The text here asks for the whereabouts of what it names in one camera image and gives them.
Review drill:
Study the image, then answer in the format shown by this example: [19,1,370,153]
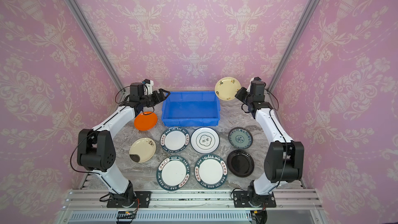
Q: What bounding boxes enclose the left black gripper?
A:
[139,88,170,108]

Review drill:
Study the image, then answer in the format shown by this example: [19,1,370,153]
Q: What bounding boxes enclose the cream plate with small motifs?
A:
[214,77,241,101]

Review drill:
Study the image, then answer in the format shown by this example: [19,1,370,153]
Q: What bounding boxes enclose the teal blue floral plate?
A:
[228,127,254,149]

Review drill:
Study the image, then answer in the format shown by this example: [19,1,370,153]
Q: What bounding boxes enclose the black plate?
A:
[227,149,255,178]

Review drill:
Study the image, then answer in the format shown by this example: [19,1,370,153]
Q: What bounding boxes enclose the green rimmed plate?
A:
[156,156,191,191]
[160,127,190,153]
[194,154,228,189]

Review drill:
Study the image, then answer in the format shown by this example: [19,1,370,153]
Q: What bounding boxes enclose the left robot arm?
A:
[72,79,171,207]

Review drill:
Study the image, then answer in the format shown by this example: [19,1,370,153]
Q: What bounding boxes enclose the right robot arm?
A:
[235,77,305,206]

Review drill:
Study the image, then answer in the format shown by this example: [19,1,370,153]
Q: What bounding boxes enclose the blue plastic bin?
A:
[161,91,220,127]

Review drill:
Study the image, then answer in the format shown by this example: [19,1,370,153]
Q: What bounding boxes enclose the orange plate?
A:
[134,112,158,131]

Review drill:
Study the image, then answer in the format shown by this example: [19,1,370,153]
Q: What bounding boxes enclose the cream plate with dark spot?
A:
[129,138,157,163]

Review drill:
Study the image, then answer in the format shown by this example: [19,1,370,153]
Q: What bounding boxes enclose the white plate with flower outline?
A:
[190,127,220,154]

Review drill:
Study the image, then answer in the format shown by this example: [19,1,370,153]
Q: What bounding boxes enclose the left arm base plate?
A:
[106,191,151,209]

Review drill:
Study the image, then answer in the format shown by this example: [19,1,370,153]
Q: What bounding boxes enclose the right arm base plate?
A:
[231,189,277,208]

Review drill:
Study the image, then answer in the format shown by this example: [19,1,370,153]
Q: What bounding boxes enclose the aluminium front rail frame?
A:
[55,189,328,224]

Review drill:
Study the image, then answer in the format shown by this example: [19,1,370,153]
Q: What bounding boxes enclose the right corner aluminium post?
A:
[268,0,320,92]

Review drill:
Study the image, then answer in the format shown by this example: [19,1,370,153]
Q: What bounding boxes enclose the corner aluminium post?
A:
[64,0,123,90]
[268,0,320,92]

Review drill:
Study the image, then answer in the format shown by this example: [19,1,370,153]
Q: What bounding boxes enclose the left corner aluminium post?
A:
[64,0,123,90]

